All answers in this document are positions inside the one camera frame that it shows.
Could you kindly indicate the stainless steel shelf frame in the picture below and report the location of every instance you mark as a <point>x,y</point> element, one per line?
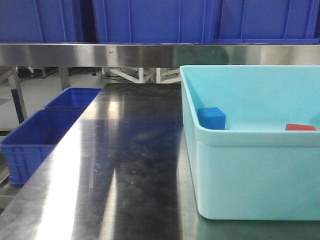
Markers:
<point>155,55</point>

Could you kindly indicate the blue floor bin far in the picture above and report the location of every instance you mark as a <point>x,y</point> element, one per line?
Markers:
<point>73,98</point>

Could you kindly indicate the light cyan plastic tub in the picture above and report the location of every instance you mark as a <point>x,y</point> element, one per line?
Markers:
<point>254,169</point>

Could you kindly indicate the red foam cube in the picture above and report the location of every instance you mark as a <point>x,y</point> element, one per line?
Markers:
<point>299,127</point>

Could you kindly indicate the blue bin on shelf middle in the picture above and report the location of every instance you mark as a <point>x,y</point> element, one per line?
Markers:
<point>155,21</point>

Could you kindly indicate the blue foam cube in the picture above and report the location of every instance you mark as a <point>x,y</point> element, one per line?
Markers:
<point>211,118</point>

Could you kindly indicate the blue bin on shelf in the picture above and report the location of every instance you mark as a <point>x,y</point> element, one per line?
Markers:
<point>266,21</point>
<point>41,21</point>
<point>155,21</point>

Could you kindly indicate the blue floor bin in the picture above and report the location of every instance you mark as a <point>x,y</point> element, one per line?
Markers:
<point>73,98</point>
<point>28,145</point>

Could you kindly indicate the blue floor bin near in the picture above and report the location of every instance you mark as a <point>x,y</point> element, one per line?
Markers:
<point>28,145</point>

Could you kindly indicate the blue bin on shelf right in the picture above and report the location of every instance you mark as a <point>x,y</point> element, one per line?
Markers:
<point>266,21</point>

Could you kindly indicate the blue bin on shelf left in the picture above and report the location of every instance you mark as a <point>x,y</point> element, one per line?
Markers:
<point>41,21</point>

